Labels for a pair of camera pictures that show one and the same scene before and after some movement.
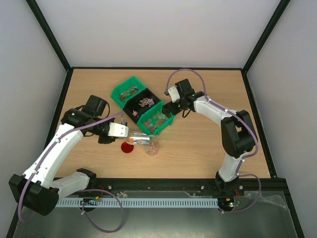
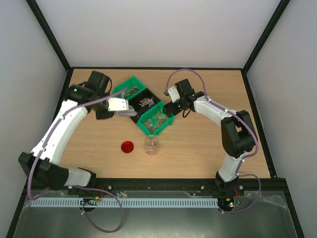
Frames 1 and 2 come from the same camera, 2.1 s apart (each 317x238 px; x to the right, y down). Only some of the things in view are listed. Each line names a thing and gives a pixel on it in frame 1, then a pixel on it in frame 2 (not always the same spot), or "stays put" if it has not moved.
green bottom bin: x=155 y=122 stays put
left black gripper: x=103 y=140 -> x=100 y=116
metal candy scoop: x=139 y=138 -> x=130 y=112
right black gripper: x=168 y=109 stays put
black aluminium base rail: x=183 y=184 stays put
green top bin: x=127 y=91 stays put
